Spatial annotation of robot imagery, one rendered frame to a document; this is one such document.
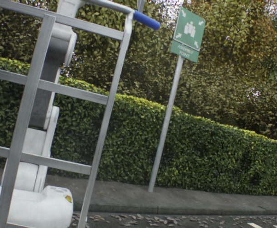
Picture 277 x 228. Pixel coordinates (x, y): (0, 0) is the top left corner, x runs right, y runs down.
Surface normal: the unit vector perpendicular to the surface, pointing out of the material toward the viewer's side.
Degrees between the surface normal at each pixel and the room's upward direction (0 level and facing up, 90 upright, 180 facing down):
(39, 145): 100
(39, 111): 80
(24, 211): 49
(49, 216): 57
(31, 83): 90
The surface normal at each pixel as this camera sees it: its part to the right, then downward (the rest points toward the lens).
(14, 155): 0.19, 0.02
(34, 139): 0.27, 0.22
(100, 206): 0.51, -0.14
